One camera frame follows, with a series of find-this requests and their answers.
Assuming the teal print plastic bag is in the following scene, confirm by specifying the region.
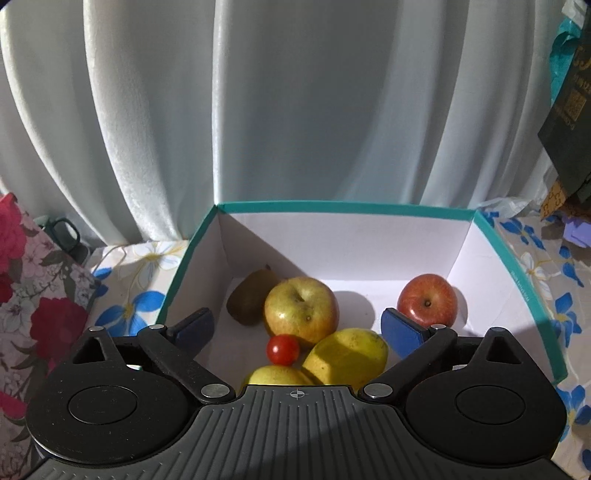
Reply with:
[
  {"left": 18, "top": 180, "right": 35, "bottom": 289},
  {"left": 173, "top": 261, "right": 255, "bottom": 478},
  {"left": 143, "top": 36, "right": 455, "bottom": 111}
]
[{"left": 549, "top": 14, "right": 580, "bottom": 103}]

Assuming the yellow-green apple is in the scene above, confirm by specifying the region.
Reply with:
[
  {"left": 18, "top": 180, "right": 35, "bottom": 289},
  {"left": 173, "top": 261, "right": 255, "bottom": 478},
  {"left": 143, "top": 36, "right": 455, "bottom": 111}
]
[{"left": 301, "top": 328, "right": 389, "bottom": 386}]

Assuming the brown kiwi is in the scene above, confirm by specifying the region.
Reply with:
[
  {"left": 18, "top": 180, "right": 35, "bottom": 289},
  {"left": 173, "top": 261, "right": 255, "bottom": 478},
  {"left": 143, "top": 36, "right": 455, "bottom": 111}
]
[{"left": 226, "top": 264, "right": 282, "bottom": 326}]

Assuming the small red apple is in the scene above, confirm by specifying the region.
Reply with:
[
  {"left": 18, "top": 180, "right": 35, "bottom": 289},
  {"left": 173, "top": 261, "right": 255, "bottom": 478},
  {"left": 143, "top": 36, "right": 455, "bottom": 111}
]
[{"left": 397, "top": 274, "right": 459, "bottom": 328}]

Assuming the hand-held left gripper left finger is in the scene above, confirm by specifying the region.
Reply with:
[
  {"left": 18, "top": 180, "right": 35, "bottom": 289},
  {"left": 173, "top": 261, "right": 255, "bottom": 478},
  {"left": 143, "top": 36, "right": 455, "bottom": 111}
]
[{"left": 69, "top": 307, "right": 236, "bottom": 405}]

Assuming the large dark red apple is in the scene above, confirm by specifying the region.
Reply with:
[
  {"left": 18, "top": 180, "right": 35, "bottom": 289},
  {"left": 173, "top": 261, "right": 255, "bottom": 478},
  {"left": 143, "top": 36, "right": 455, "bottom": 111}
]
[{"left": 263, "top": 277, "right": 340, "bottom": 349}]

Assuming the yellow pear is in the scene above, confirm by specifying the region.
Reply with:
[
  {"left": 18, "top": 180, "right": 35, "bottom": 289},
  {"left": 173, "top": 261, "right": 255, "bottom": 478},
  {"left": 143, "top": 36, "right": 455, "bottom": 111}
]
[{"left": 241, "top": 364, "right": 315, "bottom": 388}]

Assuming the red floral cloth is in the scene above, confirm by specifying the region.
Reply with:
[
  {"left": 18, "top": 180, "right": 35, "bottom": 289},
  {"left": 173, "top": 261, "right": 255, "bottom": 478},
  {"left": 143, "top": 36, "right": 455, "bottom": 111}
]
[{"left": 0, "top": 193, "right": 100, "bottom": 467}]

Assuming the teal cardboard box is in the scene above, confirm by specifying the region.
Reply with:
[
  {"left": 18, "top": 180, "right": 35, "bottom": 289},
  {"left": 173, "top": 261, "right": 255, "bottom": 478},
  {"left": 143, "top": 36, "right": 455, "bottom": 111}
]
[{"left": 154, "top": 200, "right": 568, "bottom": 393}]

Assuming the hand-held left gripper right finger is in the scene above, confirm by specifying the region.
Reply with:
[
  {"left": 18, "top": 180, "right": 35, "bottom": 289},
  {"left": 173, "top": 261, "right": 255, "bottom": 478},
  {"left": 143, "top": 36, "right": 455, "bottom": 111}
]
[{"left": 358, "top": 307, "right": 532, "bottom": 402}]

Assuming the dark green bag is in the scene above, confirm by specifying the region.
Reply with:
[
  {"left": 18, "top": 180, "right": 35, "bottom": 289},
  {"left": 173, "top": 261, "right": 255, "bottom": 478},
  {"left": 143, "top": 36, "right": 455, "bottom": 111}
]
[{"left": 538, "top": 41, "right": 591, "bottom": 199}]

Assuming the white curtain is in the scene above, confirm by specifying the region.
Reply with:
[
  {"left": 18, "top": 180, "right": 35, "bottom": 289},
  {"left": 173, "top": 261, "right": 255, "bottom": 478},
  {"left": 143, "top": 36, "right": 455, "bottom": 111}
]
[{"left": 0, "top": 0, "right": 568, "bottom": 250}]

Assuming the blue flower tablecloth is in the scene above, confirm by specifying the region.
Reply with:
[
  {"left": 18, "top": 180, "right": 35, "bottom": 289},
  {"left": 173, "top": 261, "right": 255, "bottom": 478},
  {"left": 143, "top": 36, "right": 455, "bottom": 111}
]
[{"left": 88, "top": 198, "right": 591, "bottom": 480}]

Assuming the brown patterned bag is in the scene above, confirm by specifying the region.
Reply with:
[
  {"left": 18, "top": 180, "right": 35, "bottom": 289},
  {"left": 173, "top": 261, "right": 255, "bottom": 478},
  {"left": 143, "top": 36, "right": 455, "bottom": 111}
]
[{"left": 540, "top": 178, "right": 583, "bottom": 217}]

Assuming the red cherry tomato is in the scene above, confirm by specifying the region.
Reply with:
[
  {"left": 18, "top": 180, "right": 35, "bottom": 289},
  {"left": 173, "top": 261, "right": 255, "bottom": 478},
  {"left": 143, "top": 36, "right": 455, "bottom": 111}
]
[{"left": 267, "top": 334, "right": 301, "bottom": 365}]

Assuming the purple box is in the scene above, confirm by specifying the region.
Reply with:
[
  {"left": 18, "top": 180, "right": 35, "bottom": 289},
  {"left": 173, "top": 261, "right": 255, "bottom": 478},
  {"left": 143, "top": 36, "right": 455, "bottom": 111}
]
[{"left": 561, "top": 217, "right": 591, "bottom": 247}]

